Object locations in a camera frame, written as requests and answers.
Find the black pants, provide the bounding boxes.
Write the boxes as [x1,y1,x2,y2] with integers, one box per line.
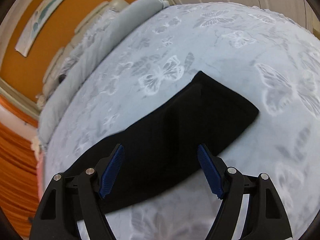
[66,72,259,213]

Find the orange curtain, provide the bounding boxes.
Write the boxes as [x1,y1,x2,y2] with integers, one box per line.
[0,96,41,238]

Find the butterfly print bed sheet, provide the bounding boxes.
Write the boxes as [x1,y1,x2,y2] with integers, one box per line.
[31,0,319,239]

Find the butterfly print pillow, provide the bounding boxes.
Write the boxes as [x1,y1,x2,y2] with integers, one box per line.
[42,8,118,98]

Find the grey folded duvet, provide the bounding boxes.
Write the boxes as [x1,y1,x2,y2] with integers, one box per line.
[38,0,169,148]

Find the long framed wall picture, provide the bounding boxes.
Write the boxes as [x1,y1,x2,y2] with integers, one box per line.
[15,0,64,57]

